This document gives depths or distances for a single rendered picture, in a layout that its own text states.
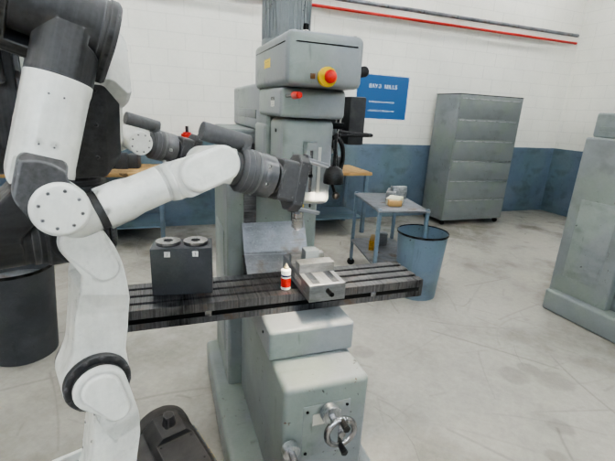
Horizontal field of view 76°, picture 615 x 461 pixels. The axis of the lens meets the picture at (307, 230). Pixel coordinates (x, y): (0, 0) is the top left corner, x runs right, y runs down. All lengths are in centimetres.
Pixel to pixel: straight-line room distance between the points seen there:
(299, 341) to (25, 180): 112
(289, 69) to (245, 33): 454
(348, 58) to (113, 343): 105
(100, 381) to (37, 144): 57
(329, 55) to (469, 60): 616
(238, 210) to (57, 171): 134
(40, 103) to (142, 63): 503
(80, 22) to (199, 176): 27
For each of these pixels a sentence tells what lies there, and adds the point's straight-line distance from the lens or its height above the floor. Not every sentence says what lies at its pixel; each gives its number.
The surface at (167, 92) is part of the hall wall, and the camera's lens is 567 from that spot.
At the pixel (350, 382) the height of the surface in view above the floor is 74.
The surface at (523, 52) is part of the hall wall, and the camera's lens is 819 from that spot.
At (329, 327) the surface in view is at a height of 87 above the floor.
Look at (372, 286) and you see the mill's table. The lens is 173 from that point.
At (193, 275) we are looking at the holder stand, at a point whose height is 104.
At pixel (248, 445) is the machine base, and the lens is 204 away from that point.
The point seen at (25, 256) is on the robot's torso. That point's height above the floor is 136.
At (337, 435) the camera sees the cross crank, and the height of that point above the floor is 65.
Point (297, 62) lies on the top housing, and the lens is 132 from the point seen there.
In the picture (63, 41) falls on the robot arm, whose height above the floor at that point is 173.
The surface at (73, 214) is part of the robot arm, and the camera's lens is 66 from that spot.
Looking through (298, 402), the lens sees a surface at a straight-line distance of 147.
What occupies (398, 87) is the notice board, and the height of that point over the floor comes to 206.
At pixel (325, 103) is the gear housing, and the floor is 168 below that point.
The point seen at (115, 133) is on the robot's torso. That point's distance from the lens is 89.
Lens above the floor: 166
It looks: 17 degrees down
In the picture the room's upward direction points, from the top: 3 degrees clockwise
